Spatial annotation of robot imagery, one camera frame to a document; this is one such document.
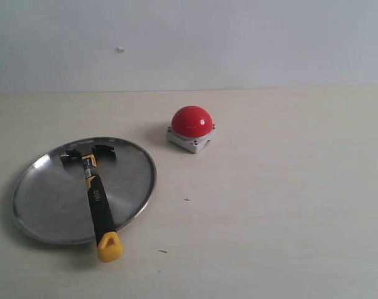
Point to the black and yellow claw hammer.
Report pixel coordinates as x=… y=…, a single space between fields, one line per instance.
x=109 y=245

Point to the round stainless steel plate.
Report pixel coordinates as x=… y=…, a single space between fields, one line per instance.
x=50 y=202

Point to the red dome push button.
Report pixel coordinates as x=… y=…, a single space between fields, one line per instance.
x=191 y=128

